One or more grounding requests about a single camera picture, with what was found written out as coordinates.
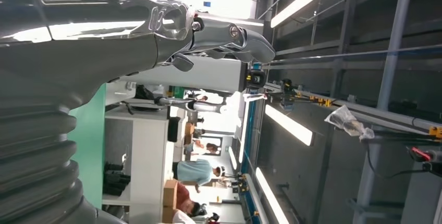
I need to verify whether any grey metal frame pole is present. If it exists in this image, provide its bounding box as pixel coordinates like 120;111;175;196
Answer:
351;0;416;224

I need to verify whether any person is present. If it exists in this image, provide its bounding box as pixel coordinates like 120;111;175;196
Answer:
189;139;223;156
171;180;208;218

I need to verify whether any brown cardboard box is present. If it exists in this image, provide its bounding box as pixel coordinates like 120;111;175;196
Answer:
162;179;179;208

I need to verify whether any black yellow sensor unit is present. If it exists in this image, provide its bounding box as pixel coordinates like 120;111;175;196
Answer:
246;70;267;91

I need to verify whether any long ceiling light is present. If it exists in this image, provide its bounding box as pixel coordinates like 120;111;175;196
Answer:
264;104;314;147
254;167;290;224
269;0;320;29

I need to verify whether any white open cabinet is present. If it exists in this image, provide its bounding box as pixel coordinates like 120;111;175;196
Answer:
101;106;176;224

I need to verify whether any clear plastic bag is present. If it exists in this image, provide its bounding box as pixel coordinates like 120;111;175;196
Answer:
324;104;376;142

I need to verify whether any person wearing headset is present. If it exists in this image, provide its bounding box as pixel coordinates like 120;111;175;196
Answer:
171;158;227;194

